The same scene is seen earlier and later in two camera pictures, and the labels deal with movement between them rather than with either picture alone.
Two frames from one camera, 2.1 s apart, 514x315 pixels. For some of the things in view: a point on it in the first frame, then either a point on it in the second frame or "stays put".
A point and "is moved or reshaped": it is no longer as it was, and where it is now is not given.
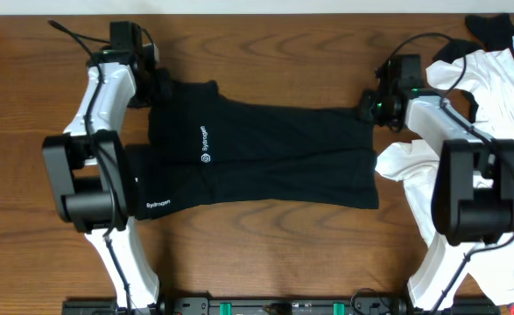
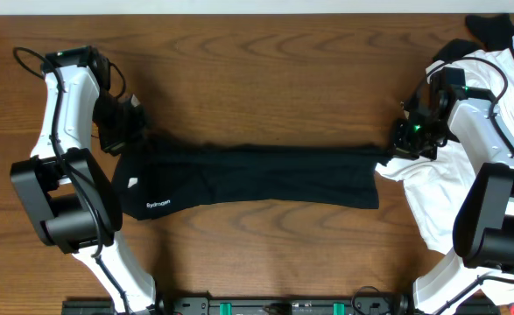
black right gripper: [365, 111] -> [401, 148]
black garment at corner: [496, 31] stays put
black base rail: [281, 304] stays put
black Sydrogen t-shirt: [206, 150] is moved or reshaped
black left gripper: [161, 87] -> [119, 143]
